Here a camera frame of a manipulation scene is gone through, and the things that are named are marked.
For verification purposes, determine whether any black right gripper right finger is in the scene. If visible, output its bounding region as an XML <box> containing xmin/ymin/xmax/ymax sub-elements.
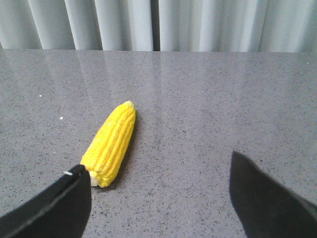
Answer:
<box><xmin>229</xmin><ymin>151</ymin><xmax>317</xmax><ymax>238</ymax></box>

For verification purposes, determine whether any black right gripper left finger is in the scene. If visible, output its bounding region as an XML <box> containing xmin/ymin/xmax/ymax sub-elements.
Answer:
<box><xmin>0</xmin><ymin>165</ymin><xmax>91</xmax><ymax>238</ymax></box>

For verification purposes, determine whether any yellow corn cob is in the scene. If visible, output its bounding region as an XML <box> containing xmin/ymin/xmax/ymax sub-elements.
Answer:
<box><xmin>80</xmin><ymin>101</ymin><xmax>136</xmax><ymax>188</ymax></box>

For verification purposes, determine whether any white pleated curtain left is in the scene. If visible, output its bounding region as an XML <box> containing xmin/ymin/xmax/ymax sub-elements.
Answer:
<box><xmin>0</xmin><ymin>0</ymin><xmax>158</xmax><ymax>51</ymax></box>

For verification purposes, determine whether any white pleated curtain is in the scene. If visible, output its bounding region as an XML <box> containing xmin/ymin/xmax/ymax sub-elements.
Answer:
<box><xmin>158</xmin><ymin>0</ymin><xmax>317</xmax><ymax>53</ymax></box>
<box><xmin>0</xmin><ymin>0</ymin><xmax>158</xmax><ymax>51</ymax></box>

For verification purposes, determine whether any white pleated curtain right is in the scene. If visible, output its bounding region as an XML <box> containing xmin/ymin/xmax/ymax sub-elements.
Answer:
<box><xmin>158</xmin><ymin>0</ymin><xmax>317</xmax><ymax>53</ymax></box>

